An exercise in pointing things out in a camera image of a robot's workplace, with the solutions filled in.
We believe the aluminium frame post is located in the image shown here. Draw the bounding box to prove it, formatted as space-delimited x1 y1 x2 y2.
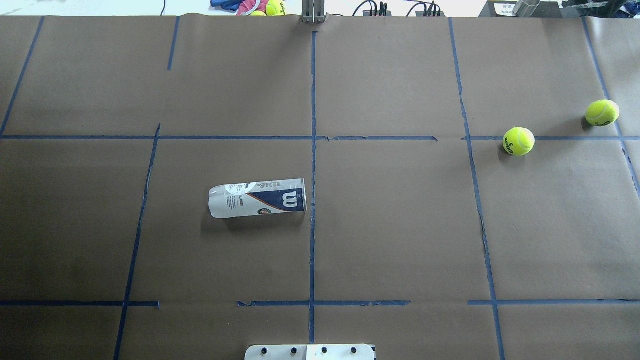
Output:
301 0 327 24

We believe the blue and pink cloth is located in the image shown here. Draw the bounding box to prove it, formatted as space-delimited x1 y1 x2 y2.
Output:
210 0 269 16

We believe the left black connector block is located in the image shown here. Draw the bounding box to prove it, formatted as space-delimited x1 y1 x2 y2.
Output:
352 0 393 18

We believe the clear Wilson tennis ball can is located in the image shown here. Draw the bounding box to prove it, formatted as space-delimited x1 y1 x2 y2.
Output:
208 178 307 219

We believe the right black connector block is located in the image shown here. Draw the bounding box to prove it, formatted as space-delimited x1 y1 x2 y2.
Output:
406 0 445 18

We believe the spare yellow tennis ball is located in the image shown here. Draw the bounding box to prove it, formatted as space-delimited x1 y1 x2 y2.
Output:
265 0 287 16
249 10 267 17

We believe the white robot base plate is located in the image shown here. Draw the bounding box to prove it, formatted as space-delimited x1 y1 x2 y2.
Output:
244 343 377 360

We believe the small metal cup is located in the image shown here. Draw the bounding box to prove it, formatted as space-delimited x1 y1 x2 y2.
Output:
513 0 541 18

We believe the black connector block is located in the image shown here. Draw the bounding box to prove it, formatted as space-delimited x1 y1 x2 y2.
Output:
352 0 393 18
406 0 445 18

